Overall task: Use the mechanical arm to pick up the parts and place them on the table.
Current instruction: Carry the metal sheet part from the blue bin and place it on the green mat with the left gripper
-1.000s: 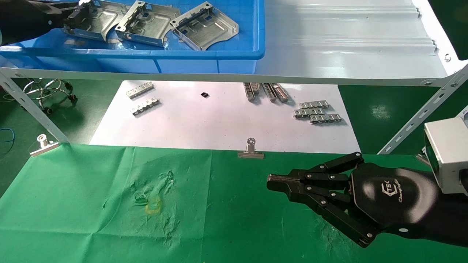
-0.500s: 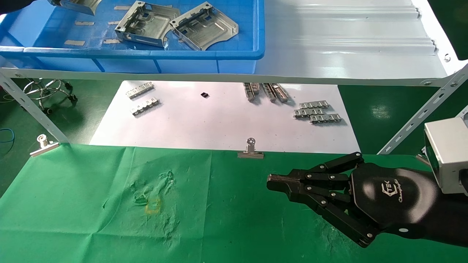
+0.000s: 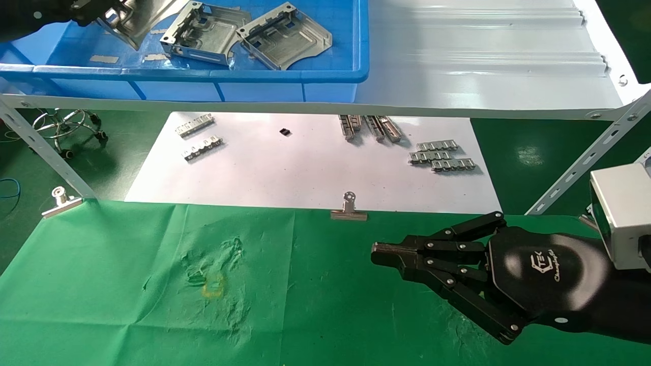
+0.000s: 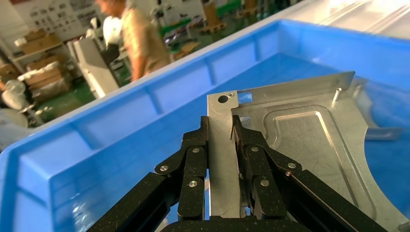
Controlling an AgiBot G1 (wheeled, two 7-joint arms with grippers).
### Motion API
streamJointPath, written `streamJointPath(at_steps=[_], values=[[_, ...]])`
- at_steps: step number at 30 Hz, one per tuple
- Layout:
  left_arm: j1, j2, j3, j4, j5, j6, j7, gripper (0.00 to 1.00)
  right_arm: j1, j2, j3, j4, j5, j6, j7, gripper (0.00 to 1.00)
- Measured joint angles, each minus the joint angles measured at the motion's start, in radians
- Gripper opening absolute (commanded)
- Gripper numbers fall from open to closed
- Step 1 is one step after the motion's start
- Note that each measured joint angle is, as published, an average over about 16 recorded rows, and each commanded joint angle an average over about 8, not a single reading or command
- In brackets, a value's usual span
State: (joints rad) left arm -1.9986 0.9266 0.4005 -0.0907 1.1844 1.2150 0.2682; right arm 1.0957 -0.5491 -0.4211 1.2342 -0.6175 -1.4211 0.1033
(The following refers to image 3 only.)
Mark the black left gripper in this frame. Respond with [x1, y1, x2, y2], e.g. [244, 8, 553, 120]
[0, 0, 129, 44]

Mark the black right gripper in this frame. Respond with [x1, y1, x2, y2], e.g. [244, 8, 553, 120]
[371, 211, 618, 346]

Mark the silver sheet metal bracket part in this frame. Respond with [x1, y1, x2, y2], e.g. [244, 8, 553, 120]
[160, 1, 252, 67]
[96, 0, 176, 51]
[236, 3, 333, 71]

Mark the silver binder clip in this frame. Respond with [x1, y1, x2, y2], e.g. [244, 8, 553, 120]
[41, 186, 83, 219]
[330, 191, 368, 222]

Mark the blue plastic bin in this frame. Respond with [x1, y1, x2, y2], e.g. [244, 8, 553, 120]
[0, 0, 369, 102]

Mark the chair wheel base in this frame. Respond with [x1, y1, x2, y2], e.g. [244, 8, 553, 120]
[29, 108, 108, 159]

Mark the white metal shelving rack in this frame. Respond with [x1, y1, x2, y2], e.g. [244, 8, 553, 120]
[0, 0, 651, 217]

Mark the green table cloth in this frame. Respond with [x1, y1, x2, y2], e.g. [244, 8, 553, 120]
[0, 199, 651, 366]

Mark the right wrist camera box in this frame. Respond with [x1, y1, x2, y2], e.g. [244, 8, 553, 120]
[590, 163, 651, 271]

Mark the blue floor cable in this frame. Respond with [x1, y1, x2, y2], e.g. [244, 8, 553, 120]
[0, 177, 21, 200]

